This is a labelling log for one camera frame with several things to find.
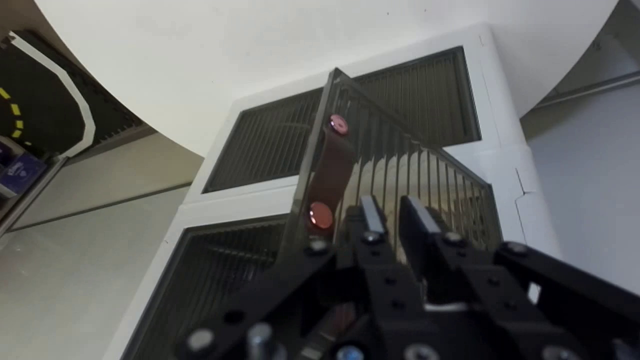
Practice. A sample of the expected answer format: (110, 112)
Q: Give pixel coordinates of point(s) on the white stacked storage cabinet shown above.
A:
(506, 152)

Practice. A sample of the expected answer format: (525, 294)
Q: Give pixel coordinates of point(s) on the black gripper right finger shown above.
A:
(506, 300)

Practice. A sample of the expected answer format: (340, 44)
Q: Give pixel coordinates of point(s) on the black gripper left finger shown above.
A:
(372, 293)

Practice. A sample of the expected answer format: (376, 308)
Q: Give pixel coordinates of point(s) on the blue box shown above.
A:
(17, 172)

